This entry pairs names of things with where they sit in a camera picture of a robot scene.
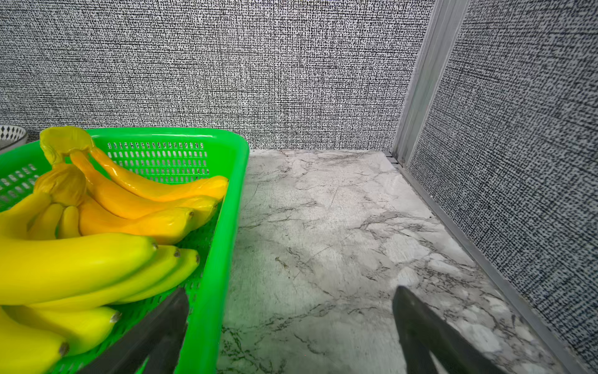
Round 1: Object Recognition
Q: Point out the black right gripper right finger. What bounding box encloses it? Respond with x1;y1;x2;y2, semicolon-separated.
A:
392;286;503;373

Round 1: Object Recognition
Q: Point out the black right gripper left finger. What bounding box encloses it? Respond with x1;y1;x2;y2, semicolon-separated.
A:
80;288;189;373

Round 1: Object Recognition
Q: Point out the yellow banana bunch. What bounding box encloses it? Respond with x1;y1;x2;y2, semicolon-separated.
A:
1;193;199;373

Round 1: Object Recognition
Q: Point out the orange-yellow banana bunch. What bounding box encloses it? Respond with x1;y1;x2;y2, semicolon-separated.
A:
40;126;229;245

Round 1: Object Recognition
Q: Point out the green plastic basket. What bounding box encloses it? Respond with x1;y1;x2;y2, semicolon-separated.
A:
1;126;249;373

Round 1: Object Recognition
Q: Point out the black white patterned bowl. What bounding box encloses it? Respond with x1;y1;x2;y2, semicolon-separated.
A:
0;125;28;154

